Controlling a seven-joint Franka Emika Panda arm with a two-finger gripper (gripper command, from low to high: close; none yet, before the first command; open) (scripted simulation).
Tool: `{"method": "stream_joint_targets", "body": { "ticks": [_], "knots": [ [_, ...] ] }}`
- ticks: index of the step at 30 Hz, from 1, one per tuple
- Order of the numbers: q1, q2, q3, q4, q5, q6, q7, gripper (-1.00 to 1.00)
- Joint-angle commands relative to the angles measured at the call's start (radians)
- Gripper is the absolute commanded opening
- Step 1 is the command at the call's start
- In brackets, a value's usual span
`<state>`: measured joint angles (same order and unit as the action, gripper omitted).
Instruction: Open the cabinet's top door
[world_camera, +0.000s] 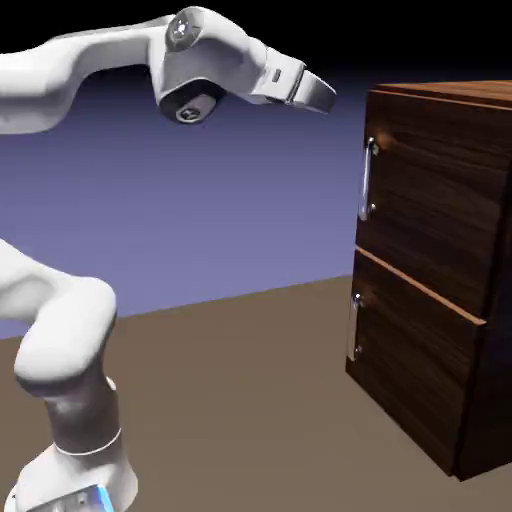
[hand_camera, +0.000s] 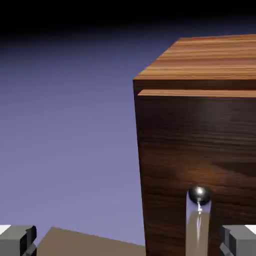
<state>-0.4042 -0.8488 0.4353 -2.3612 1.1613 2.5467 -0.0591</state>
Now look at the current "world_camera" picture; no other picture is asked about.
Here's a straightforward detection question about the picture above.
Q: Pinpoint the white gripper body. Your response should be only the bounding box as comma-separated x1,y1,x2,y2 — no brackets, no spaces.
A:
288,69,338,116

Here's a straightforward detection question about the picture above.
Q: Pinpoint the dark wood cabinet door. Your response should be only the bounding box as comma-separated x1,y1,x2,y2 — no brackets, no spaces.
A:
354,89,512,321
345,246,488,477

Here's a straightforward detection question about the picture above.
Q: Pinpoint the dark wood cabinet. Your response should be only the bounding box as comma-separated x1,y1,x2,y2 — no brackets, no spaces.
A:
345,79,512,482

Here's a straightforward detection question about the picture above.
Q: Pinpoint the curved silver door handle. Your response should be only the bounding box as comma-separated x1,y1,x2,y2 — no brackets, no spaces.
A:
346,293,365,362
357,136,380,222

